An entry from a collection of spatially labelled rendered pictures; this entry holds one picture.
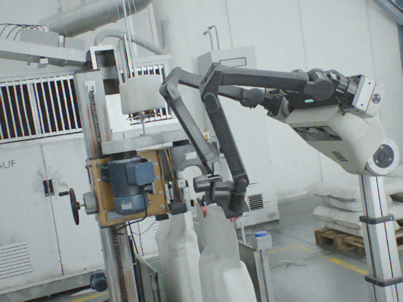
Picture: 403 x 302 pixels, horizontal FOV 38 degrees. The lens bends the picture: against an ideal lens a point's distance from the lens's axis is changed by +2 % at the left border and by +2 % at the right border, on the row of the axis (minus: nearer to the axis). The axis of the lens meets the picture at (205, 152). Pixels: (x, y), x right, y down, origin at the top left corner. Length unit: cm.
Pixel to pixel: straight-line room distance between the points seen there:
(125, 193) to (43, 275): 307
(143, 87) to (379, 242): 119
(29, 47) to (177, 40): 162
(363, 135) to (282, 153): 526
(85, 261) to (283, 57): 370
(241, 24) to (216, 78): 548
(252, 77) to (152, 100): 72
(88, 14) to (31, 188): 163
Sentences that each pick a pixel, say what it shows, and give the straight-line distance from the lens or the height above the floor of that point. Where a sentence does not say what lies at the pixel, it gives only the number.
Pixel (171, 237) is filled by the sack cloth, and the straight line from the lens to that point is 310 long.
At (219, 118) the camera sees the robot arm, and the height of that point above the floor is 145.
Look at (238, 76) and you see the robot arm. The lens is 194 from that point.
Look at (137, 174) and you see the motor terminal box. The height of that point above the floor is 126.
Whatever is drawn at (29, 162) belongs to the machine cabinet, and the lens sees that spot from 540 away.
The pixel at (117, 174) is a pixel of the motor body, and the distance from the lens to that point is 254.
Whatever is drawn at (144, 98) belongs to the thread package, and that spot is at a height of 158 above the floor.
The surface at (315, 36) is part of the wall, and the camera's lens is 782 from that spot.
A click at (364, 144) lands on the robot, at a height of 127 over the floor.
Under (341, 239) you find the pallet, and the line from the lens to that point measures 557.
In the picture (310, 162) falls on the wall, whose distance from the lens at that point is 767.
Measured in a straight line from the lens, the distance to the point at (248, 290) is 247.
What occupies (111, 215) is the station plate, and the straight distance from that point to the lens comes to 272.
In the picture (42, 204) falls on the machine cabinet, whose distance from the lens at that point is 543.
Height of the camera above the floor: 148
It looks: 4 degrees down
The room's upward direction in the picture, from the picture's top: 9 degrees counter-clockwise
